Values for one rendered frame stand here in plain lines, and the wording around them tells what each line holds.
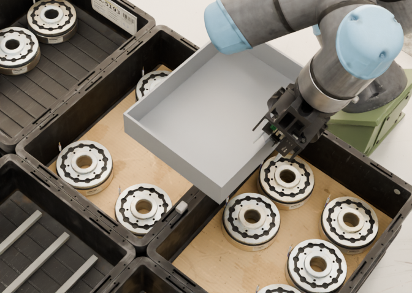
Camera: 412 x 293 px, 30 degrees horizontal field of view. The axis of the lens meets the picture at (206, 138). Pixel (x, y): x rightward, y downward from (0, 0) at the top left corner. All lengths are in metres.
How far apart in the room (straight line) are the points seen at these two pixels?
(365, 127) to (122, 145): 0.48
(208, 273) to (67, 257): 0.25
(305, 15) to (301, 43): 0.86
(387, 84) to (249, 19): 0.63
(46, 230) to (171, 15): 0.69
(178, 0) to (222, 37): 0.89
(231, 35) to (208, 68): 0.32
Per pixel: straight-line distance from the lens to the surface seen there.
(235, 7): 1.00
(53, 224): 1.40
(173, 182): 1.43
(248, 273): 1.36
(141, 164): 1.45
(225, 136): 1.23
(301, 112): 1.01
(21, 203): 1.43
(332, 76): 0.94
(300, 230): 1.41
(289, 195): 1.41
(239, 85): 1.30
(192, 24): 1.85
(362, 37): 0.89
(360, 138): 1.60
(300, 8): 0.98
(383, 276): 1.56
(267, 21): 0.99
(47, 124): 1.41
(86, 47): 1.63
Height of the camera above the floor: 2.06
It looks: 56 degrees down
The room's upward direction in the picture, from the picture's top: 7 degrees clockwise
